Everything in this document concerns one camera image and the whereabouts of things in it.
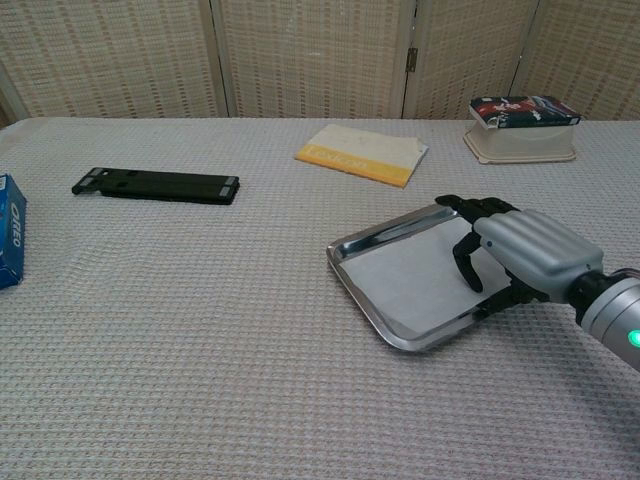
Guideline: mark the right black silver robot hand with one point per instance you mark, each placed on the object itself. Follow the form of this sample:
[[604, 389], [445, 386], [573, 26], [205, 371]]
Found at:
[[540, 245]]

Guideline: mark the metal tray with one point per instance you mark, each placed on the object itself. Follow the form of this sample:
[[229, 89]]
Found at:
[[400, 337]]

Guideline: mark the beige plastic container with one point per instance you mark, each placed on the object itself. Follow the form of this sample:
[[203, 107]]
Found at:
[[520, 145]]

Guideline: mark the yellow and white book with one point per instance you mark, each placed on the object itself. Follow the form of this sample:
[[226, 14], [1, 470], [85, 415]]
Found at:
[[360, 152]]

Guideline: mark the metal screen hinge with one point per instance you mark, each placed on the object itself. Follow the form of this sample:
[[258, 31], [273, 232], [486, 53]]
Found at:
[[413, 59]]

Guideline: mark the woven folding screen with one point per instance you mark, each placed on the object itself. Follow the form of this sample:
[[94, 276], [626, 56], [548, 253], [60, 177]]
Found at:
[[310, 55]]

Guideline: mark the white woven tablecloth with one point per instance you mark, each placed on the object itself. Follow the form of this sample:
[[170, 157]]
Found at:
[[200, 325]]

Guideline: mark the black folded stand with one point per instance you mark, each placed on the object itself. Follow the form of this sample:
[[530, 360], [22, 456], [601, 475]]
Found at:
[[160, 186]]

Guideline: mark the blue Oreo cookie box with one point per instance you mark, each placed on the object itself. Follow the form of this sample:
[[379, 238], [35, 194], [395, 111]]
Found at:
[[11, 235]]

